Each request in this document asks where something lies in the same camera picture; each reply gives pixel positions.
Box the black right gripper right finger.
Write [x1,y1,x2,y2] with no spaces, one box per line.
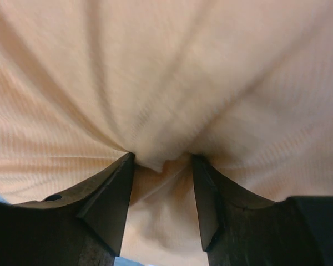
[192,156,333,265]

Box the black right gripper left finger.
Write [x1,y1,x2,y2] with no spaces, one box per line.
[0,153,134,265]

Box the orange pillowcase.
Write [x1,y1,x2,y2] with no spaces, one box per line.
[0,1,333,265]

